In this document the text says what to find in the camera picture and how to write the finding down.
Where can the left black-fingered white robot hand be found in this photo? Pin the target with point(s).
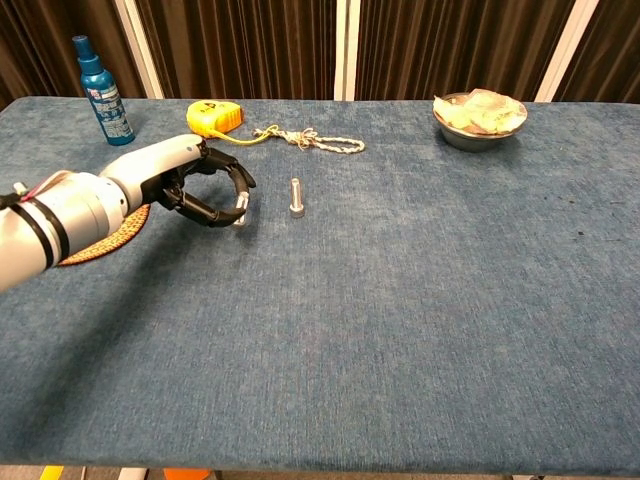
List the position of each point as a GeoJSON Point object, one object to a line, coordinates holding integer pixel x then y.
{"type": "Point", "coordinates": [155, 160]}

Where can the steel bolt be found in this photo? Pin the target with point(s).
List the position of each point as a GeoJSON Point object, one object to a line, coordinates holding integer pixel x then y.
{"type": "Point", "coordinates": [297, 197]}
{"type": "Point", "coordinates": [242, 202]}

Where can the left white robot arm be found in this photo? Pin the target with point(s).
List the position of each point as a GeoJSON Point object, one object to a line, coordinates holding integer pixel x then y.
{"type": "Point", "coordinates": [65, 220]}

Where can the yellow tape measure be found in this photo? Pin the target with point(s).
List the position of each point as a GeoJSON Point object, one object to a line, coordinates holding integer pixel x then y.
{"type": "Point", "coordinates": [215, 117]}

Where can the blue spray bottle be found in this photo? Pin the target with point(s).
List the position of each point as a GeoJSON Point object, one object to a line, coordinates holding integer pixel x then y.
{"type": "Point", "coordinates": [106, 105]}

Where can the round woven orange coaster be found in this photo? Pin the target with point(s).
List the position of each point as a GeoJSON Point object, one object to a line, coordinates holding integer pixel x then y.
{"type": "Point", "coordinates": [125, 232]}

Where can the dark brown curtain panel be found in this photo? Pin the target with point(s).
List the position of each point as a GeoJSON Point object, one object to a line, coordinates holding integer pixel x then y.
{"type": "Point", "coordinates": [240, 50]}
{"type": "Point", "coordinates": [35, 45]}
{"type": "Point", "coordinates": [610, 55]}
{"type": "Point", "coordinates": [450, 45]}

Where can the blue table cover cloth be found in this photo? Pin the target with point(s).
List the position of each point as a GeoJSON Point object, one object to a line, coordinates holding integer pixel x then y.
{"type": "Point", "coordinates": [375, 300]}

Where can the round metal bowl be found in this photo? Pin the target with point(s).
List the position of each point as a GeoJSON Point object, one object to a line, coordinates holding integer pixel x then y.
{"type": "Point", "coordinates": [475, 140]}

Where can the crumpled pale wrapper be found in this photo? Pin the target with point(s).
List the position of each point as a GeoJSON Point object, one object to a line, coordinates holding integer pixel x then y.
{"type": "Point", "coordinates": [480, 115]}

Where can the white partition frame post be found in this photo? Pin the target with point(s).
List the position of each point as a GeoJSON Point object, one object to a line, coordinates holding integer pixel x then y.
{"type": "Point", "coordinates": [347, 50]}
{"type": "Point", "coordinates": [567, 50]}
{"type": "Point", "coordinates": [140, 50]}

